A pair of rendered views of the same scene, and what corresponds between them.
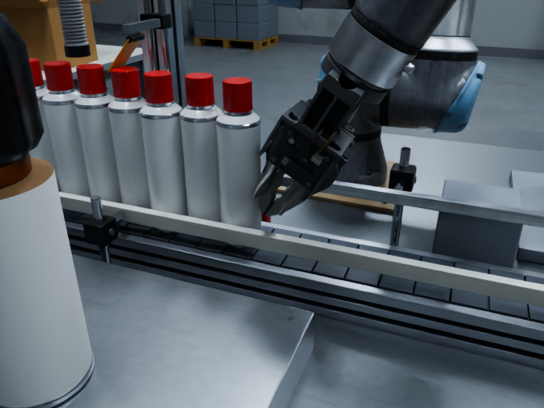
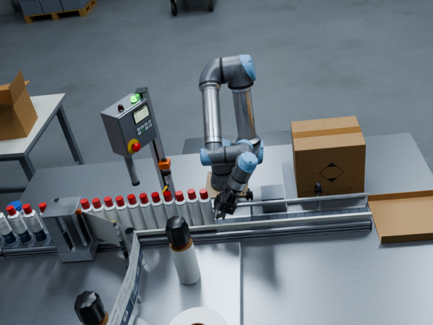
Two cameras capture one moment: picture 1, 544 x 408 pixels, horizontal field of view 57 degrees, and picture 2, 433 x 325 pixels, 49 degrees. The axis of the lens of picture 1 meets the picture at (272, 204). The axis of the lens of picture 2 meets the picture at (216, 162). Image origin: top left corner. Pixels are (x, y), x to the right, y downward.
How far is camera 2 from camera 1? 1.51 m
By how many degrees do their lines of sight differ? 14
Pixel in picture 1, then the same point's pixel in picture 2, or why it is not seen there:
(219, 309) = (218, 249)
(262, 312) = (228, 246)
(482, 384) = (281, 244)
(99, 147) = (162, 214)
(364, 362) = (254, 249)
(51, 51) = (19, 128)
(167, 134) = (185, 207)
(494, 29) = not seen: outside the picture
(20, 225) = (192, 249)
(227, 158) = (205, 209)
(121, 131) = (170, 209)
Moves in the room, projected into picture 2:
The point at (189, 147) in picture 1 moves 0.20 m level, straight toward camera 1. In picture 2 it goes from (192, 209) to (214, 236)
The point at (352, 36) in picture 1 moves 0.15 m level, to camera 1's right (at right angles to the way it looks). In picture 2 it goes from (233, 183) to (268, 171)
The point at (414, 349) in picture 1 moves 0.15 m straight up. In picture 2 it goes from (265, 241) to (261, 215)
